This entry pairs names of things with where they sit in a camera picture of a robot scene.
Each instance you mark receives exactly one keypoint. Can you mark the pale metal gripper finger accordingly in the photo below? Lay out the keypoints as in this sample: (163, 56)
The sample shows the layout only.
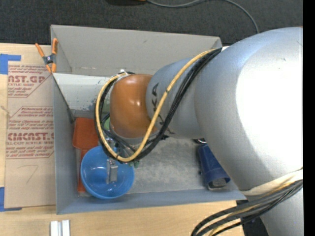
(108, 173)
(114, 173)

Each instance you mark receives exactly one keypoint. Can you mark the blue bowl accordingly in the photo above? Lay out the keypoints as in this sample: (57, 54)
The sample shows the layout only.
(96, 181)

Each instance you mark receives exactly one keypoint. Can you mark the grey metal bin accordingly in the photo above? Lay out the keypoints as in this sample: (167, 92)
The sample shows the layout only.
(169, 166)

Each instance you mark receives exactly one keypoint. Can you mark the brown cardboard board red print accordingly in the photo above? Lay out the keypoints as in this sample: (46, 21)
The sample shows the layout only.
(27, 176)

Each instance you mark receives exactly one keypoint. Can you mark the dark blue cup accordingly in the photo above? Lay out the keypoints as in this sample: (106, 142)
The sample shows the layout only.
(210, 166)

